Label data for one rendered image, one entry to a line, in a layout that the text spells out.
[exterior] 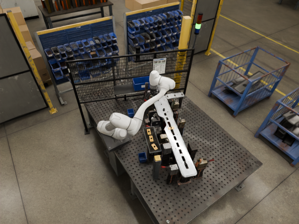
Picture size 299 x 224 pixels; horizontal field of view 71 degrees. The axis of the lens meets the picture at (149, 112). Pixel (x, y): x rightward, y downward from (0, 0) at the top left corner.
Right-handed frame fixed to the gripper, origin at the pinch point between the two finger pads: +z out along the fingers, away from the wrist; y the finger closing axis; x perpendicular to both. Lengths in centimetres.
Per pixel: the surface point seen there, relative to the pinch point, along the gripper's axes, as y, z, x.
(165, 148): 5, 35, -46
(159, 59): 35, 4, 90
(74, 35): -93, 17, 217
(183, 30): 68, -38, 95
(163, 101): 29, 46, 42
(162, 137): 7.3, 38.0, -28.4
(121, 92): -30, 43, 72
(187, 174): 23, 46, -79
